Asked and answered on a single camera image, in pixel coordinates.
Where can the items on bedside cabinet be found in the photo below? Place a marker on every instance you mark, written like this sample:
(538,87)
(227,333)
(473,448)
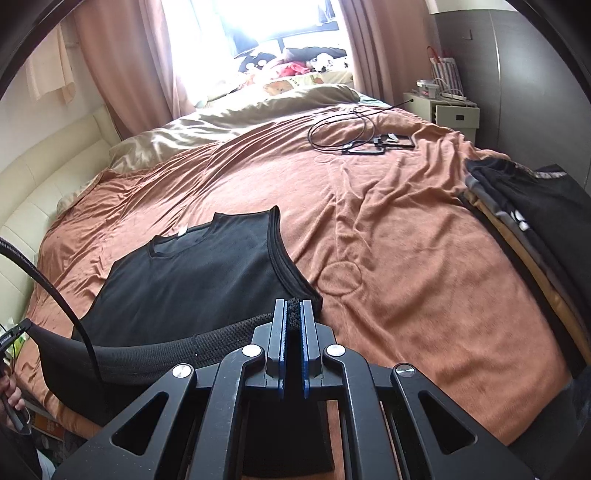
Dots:
(445,81)

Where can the grey wardrobe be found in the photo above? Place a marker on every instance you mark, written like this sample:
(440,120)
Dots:
(532,107)

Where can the stack of folded clothes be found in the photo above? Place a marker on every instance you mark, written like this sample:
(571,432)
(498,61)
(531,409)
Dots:
(541,220)

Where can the person left hand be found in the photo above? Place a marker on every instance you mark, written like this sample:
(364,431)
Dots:
(13,394)

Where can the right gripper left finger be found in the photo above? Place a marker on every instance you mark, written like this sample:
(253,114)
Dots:
(190,424)

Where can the black glasses on bed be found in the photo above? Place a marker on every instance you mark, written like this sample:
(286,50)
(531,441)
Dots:
(379,145)

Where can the pink curtain right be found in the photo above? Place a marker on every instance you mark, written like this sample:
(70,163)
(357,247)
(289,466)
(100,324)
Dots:
(389,43)

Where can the pink curtain left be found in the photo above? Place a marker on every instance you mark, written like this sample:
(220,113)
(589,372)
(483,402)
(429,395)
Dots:
(127,48)

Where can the white bedside cabinet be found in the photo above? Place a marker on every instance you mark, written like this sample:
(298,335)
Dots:
(462,116)

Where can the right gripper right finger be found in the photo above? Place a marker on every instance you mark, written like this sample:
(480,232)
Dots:
(395,422)

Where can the cream padded headboard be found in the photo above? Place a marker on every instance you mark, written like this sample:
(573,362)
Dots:
(34,183)

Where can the pink curtain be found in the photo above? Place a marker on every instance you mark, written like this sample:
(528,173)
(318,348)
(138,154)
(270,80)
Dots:
(389,43)
(127,48)

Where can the pile of toys on sill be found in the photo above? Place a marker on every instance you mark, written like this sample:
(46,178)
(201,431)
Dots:
(290,68)

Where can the brown bed blanket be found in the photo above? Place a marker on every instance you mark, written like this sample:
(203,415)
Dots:
(407,274)

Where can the black sleeveless shirt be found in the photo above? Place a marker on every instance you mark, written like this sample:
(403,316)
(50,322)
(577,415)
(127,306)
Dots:
(193,299)

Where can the beige duvet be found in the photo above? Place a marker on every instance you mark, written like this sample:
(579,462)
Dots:
(220,124)

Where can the cream hanging cloth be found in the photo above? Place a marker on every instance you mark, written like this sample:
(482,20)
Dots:
(48,68)

